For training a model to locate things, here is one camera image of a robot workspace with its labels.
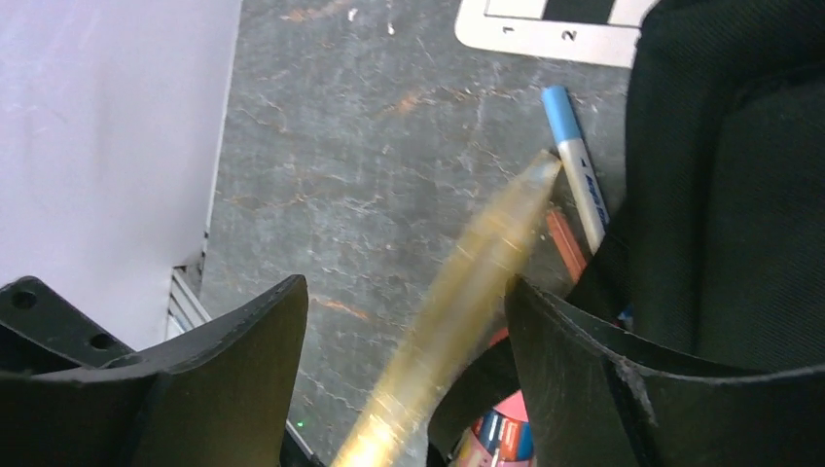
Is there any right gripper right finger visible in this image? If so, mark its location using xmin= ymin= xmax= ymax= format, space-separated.
xmin=506 ymin=279 xmax=824 ymax=466

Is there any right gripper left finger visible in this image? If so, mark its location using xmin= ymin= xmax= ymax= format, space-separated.
xmin=1 ymin=275 xmax=310 ymax=466

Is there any yellow book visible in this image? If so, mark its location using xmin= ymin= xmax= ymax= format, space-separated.
xmin=333 ymin=150 xmax=561 ymax=466

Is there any black student backpack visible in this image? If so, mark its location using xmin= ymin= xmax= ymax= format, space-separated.
xmin=426 ymin=1 xmax=824 ymax=466

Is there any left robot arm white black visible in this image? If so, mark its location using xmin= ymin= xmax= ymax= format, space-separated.
xmin=1 ymin=276 xmax=132 ymax=375

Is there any pink lid marker case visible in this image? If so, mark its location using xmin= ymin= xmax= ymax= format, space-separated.
xmin=449 ymin=390 xmax=537 ymax=467

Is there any red pencil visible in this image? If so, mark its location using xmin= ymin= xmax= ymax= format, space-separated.
xmin=546 ymin=206 xmax=587 ymax=283

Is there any blue white marker pen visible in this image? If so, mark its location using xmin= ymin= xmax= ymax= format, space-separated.
xmin=541 ymin=86 xmax=610 ymax=253

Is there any black white chessboard mat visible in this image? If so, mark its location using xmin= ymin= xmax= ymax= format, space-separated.
xmin=454 ymin=0 xmax=658 ymax=68

